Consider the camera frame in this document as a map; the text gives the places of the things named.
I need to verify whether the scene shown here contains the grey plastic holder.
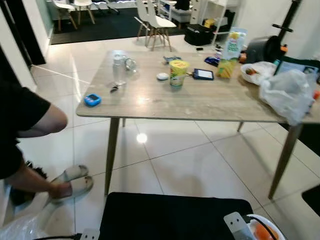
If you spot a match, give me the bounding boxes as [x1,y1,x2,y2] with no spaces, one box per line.
[163,56,182,65]

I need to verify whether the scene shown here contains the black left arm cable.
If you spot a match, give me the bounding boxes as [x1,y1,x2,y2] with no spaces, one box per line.
[30,233,82,240]

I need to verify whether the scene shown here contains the white bowl with cooked food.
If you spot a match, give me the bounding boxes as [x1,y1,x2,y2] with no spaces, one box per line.
[240,62,273,86]

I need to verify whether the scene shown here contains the black storage box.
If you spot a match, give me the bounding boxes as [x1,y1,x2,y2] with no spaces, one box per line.
[184,24,215,47]

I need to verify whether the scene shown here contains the blue snack bag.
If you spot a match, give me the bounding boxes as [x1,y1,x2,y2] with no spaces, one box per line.
[204,56,221,67]

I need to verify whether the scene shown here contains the clear bottle white cap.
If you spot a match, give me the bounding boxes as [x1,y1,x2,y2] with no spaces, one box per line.
[113,54,127,86]

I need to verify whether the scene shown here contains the grey slipper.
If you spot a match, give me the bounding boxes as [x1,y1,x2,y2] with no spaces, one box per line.
[47,176,94,202]
[50,165,90,183]

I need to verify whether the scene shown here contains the blue digital timer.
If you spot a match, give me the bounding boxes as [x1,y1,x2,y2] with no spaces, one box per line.
[83,94,102,108]

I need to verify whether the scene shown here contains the thin clear plastic bag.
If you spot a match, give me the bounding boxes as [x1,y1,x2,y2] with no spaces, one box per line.
[252,61,278,77]

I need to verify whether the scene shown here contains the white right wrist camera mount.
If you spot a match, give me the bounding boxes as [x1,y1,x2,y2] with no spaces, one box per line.
[223,212,257,240]

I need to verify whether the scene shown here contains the white ladder shelf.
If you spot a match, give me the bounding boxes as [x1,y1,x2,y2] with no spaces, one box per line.
[190,0,241,46]

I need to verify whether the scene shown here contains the black carpet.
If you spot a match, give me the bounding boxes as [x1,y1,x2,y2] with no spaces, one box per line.
[50,7,201,46]

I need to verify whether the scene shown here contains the green yellow juice carton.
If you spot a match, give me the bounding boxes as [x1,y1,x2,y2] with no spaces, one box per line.
[217,27,248,79]

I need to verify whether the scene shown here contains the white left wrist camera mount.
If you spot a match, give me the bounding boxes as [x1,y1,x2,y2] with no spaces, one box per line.
[80,229,100,240]

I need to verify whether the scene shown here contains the yellow cup noodle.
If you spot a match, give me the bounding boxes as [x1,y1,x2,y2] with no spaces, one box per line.
[169,60,190,88]

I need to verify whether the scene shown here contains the black backpack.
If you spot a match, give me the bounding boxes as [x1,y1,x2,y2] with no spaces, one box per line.
[175,0,192,11]

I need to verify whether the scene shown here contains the white round bowl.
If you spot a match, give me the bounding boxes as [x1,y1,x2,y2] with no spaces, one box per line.
[245,214,286,240]

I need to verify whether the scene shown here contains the crumpled clear plastic bag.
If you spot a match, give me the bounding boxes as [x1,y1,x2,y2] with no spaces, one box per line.
[0,200,58,240]

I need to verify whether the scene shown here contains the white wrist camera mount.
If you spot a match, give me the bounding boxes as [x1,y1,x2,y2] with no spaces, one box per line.
[223,212,257,240]
[80,229,100,240]

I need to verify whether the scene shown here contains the crumpled clear plastic bottle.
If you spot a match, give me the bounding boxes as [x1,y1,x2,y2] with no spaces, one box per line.
[122,56,137,72]

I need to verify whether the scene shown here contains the dark door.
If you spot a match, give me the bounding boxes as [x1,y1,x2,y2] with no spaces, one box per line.
[0,0,47,66]

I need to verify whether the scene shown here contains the black floor mat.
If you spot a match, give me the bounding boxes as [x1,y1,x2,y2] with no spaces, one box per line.
[98,192,256,240]

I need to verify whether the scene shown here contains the black fluffy object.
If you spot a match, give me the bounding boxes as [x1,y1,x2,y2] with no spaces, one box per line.
[10,160,48,207]

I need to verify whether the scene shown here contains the person in black shirt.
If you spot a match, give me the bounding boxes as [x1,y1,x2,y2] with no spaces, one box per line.
[0,75,73,201]

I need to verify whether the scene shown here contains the white chair wooden legs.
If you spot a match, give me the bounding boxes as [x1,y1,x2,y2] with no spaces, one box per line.
[147,0,177,51]
[135,0,153,48]
[52,0,78,31]
[74,0,96,25]

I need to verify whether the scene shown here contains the dark green package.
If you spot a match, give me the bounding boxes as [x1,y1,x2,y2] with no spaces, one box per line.
[274,56,320,83]

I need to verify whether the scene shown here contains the orange fruit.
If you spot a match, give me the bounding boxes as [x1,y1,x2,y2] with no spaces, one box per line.
[251,222,278,240]

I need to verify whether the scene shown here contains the white bench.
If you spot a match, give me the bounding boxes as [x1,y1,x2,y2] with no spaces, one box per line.
[159,0,193,23]

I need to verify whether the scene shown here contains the white plastic bag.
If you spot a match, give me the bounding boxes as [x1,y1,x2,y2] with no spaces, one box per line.
[259,69,317,126]

